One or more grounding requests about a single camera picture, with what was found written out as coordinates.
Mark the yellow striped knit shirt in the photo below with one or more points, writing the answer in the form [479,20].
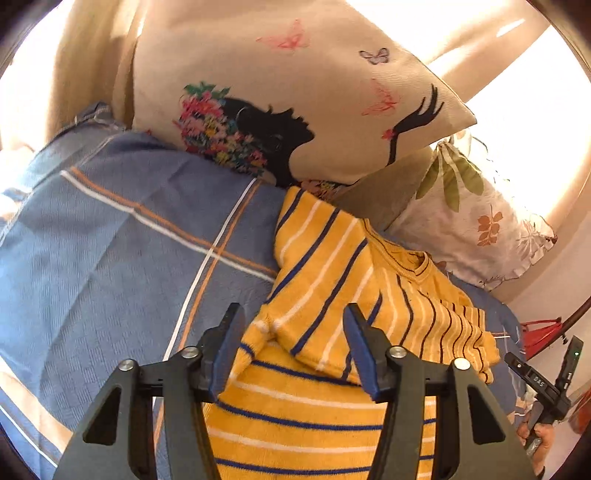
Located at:
[323,295]

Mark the beige padded headboard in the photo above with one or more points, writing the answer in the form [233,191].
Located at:
[87,60]

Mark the white floral ruffled pillow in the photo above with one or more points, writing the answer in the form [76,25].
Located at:
[480,221]

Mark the person's right hand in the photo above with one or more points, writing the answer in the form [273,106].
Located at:
[540,438]

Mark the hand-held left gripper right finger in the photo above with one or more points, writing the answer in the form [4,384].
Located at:
[362,355]

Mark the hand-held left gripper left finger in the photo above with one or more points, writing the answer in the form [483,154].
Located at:
[220,355]

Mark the dark curved pole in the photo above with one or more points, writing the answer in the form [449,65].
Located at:
[577,316]

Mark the blue plaid bedsheet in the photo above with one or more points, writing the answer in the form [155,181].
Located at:
[120,258]

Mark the beige pillow with woman print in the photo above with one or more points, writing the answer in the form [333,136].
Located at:
[295,78]

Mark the plain grey-beige cushion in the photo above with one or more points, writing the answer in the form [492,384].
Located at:
[383,194]

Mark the red cloth item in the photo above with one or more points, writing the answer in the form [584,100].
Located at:
[540,334]

